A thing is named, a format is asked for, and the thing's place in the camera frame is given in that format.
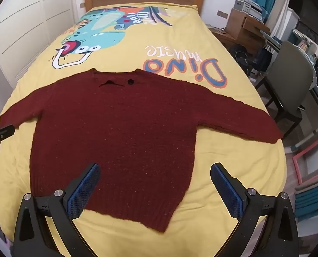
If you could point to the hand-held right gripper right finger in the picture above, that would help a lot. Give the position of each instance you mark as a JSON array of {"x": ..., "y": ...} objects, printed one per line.
[{"x": 230, "y": 192}]

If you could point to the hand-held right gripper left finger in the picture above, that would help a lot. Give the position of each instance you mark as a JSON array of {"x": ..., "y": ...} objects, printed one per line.
[{"x": 84, "y": 190}]

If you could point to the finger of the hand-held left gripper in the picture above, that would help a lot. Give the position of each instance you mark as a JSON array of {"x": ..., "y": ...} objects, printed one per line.
[{"x": 5, "y": 132}]

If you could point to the dark red knitted sweater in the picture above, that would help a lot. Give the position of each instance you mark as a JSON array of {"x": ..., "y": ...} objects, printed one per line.
[{"x": 121, "y": 139}]

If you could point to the stack of teal mats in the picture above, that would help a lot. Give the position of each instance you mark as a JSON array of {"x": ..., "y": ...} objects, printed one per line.
[{"x": 312, "y": 198}]

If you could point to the white wardrobe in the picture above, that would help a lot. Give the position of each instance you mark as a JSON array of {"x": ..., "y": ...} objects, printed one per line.
[{"x": 28, "y": 18}]

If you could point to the black backpack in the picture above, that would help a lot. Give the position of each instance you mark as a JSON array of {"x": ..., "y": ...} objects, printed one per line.
[{"x": 239, "y": 56}]

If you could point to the dark navy bag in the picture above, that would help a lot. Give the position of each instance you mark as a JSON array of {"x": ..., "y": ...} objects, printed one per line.
[{"x": 261, "y": 59}]

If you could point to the grey chair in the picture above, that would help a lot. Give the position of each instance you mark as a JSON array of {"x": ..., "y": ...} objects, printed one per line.
[{"x": 287, "y": 67}]

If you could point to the yellow dinosaur printed bedspread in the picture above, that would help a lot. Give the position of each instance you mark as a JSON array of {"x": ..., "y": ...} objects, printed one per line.
[{"x": 191, "y": 29}]

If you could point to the wooden drawer cabinet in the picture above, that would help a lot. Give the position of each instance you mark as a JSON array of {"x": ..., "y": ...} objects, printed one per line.
[{"x": 239, "y": 24}]

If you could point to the white printer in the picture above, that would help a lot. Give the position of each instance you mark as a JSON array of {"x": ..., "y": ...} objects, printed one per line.
[{"x": 248, "y": 6}]

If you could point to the pink foam frame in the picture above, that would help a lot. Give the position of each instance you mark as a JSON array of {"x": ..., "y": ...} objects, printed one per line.
[{"x": 298, "y": 166}]

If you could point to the wall socket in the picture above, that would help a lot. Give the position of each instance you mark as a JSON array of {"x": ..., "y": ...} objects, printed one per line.
[{"x": 222, "y": 14}]

